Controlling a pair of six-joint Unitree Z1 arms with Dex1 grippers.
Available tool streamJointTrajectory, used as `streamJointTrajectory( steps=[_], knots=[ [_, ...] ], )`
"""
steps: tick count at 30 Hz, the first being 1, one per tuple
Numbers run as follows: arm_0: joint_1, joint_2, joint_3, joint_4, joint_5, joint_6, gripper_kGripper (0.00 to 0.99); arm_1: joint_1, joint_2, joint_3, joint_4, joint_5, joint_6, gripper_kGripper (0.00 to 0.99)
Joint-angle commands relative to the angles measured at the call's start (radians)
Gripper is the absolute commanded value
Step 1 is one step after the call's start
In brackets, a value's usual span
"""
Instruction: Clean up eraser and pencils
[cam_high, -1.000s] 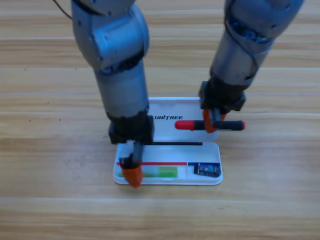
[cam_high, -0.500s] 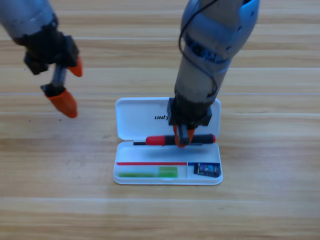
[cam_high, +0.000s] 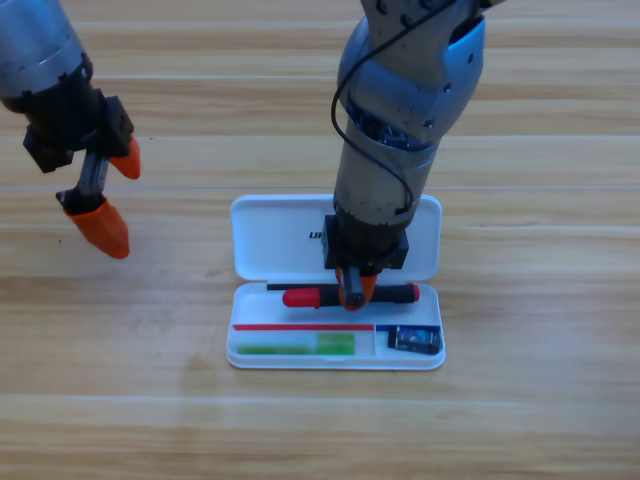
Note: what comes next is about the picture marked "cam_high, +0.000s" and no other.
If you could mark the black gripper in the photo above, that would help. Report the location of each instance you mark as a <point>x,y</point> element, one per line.
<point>365,247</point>
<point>70,125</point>

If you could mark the red and black marker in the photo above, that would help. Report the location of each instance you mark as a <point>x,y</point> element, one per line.
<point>305,297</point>

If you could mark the green glue stick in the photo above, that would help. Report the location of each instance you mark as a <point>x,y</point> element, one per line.
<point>335,345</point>

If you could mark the dark blue eraser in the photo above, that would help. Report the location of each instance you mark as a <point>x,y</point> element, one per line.
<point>415,339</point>

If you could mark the white Unitree pencil case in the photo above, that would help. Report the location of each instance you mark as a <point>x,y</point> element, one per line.
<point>280,240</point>

